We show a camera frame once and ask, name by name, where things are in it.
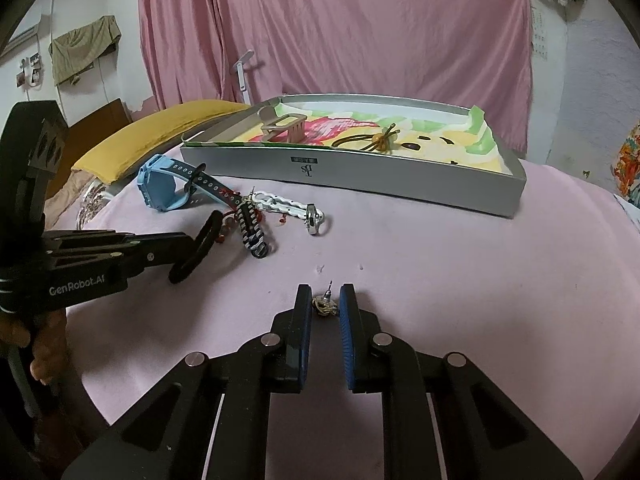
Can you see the wall calendar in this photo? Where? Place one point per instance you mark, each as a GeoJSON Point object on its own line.
{"type": "Point", "coordinates": [540, 35]}

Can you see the small gold earring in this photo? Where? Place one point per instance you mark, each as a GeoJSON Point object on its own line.
{"type": "Point", "coordinates": [324, 306]}

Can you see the pink bed sheet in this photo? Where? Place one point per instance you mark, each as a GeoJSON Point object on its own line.
{"type": "Point", "coordinates": [450, 285]}

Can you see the wooden headboard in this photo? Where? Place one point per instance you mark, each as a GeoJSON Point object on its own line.
{"type": "Point", "coordinates": [95, 125]}

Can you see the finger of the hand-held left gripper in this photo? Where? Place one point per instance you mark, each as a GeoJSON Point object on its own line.
{"type": "Point", "coordinates": [125, 240]}
{"type": "Point", "coordinates": [160, 259]}

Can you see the pink curtain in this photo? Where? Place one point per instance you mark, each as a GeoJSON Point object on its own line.
{"type": "Point", "coordinates": [350, 35]}

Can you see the olive hanging cloth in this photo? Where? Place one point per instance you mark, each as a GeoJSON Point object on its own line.
{"type": "Point", "coordinates": [80, 50]}

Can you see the person's left hand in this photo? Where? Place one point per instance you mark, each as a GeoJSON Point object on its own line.
{"type": "Point", "coordinates": [47, 345]}

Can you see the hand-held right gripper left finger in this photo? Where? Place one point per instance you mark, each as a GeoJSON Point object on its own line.
{"type": "Point", "coordinates": [303, 340]}

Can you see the blue wrist watch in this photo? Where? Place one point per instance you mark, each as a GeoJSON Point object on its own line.
{"type": "Point", "coordinates": [155, 180]}

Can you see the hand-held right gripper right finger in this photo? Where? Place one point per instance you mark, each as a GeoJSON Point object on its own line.
{"type": "Point", "coordinates": [346, 340]}

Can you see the white air conditioner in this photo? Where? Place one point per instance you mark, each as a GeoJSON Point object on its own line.
{"type": "Point", "coordinates": [20, 37]}

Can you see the colourful paper wall poster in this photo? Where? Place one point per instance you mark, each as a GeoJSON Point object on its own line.
{"type": "Point", "coordinates": [630, 160]}

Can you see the grey cardboard box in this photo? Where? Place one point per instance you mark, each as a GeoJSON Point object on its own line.
{"type": "Point", "coordinates": [375, 170]}

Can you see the yellow pillow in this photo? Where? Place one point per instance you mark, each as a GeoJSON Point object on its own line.
{"type": "Point", "coordinates": [150, 130]}

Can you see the floral patterned quilt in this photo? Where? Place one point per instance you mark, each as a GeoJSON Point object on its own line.
{"type": "Point", "coordinates": [85, 200]}

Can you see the beige hair claw clip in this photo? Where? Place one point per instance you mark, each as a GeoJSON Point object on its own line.
{"type": "Point", "coordinates": [295, 132]}

